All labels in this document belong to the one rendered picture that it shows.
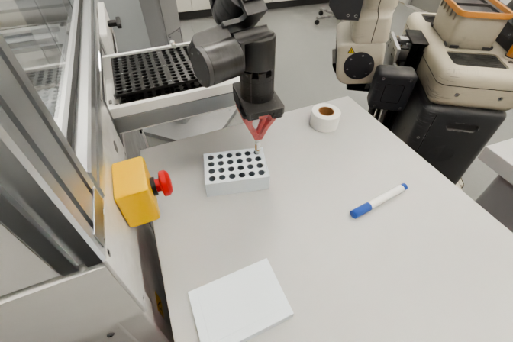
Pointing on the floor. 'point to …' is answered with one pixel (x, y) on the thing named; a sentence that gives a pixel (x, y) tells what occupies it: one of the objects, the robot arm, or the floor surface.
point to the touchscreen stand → (223, 117)
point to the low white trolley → (337, 236)
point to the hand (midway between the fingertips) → (257, 134)
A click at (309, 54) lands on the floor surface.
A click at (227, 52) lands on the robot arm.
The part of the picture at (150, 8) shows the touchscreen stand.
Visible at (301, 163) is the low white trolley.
